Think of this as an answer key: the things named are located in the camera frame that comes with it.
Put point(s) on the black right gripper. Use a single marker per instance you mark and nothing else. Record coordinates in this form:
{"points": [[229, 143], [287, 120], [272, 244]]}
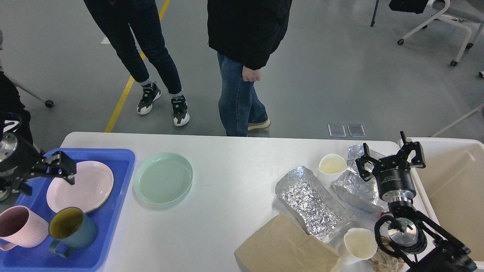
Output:
{"points": [[392, 173]]}

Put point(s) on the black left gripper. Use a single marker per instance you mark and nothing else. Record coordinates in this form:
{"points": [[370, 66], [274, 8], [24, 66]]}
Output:
{"points": [[21, 161]]}

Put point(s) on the dark teal mug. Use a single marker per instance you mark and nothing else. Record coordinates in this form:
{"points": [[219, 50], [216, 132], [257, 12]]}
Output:
{"points": [[71, 229]]}

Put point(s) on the mint green plate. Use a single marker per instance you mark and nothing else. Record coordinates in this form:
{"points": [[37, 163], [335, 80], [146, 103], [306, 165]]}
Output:
{"points": [[163, 179]]}

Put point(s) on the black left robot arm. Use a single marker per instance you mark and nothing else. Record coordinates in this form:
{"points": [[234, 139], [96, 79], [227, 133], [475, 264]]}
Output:
{"points": [[7, 128]]}

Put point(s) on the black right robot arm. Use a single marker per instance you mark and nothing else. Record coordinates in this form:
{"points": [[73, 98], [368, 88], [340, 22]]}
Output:
{"points": [[406, 233]]}

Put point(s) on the small crumpled foil sheet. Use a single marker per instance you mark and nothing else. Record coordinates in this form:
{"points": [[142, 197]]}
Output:
{"points": [[351, 188]]}

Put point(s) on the pink plate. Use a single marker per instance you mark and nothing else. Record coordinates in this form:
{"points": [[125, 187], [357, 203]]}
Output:
{"points": [[92, 186]]}

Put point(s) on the right floor socket plate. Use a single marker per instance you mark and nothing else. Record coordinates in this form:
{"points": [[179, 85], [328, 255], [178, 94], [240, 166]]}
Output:
{"points": [[356, 130]]}

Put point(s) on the floor socket plate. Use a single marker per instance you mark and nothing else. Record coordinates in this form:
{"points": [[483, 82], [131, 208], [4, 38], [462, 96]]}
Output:
{"points": [[356, 130], [337, 130]]}

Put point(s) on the pink mug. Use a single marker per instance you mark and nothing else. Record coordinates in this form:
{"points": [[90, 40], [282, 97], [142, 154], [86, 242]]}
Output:
{"points": [[19, 226]]}

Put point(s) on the white plastic bin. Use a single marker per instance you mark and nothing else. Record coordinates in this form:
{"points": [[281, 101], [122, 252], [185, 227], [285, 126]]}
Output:
{"points": [[453, 181]]}

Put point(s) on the upper white paper cup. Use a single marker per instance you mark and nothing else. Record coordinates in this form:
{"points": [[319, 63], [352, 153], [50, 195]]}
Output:
{"points": [[330, 168]]}

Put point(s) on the white paper cup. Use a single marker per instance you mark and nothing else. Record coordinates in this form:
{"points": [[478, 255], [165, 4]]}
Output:
{"points": [[330, 168], [358, 244]]}

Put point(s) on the seated person at left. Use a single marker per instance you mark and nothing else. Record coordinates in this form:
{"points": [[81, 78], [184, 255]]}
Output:
{"points": [[13, 110]]}

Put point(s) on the left floor socket plate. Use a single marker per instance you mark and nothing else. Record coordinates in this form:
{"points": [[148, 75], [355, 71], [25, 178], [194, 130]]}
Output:
{"points": [[337, 130]]}

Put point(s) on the grey chair leg with caster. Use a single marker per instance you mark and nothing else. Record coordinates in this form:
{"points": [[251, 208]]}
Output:
{"points": [[48, 103]]}

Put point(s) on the blue plastic tray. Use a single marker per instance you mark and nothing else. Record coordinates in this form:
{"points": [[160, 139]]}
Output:
{"points": [[40, 259]]}

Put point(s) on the lower white paper cup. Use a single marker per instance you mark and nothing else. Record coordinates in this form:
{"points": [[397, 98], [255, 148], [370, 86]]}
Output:
{"points": [[358, 244]]}

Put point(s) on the large crumpled foil sheet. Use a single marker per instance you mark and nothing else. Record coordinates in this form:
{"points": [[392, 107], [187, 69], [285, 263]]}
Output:
{"points": [[317, 211]]}

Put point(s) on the crumpled beige napkin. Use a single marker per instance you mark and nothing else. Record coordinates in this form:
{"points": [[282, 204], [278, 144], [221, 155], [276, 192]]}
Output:
{"points": [[382, 262]]}

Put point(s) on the grey table leg at right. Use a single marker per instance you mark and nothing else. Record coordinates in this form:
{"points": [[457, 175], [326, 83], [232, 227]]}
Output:
{"points": [[478, 109]]}

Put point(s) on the brown paper bag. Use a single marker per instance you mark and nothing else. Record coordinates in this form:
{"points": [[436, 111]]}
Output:
{"points": [[282, 246]]}

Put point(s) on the person in blue jeans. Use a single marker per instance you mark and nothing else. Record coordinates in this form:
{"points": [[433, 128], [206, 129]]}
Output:
{"points": [[244, 33]]}

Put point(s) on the white office chair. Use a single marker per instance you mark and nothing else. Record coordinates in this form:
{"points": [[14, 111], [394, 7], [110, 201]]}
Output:
{"points": [[467, 15]]}

